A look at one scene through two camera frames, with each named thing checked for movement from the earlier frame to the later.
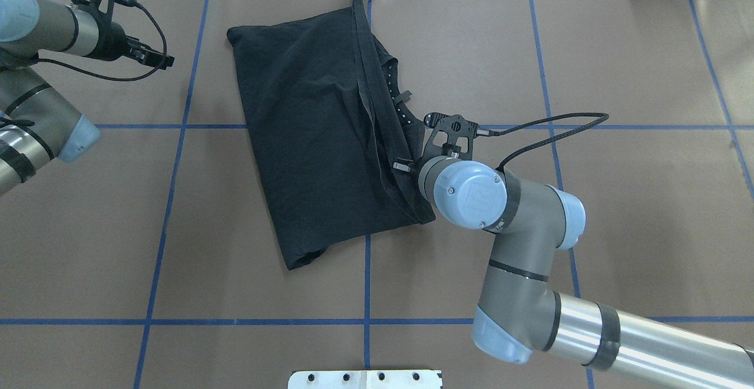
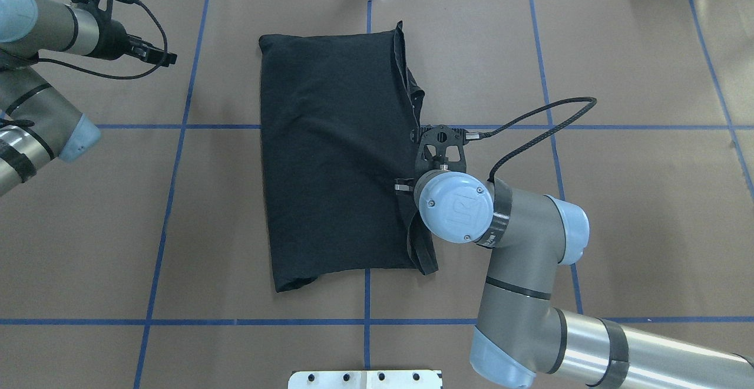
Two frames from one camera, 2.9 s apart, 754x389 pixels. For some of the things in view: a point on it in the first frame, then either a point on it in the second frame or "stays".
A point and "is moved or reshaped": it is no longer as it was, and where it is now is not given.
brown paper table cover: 148,263 stays
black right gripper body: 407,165 -> 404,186
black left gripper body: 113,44 stays
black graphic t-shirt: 323,114 is moved or reshaped
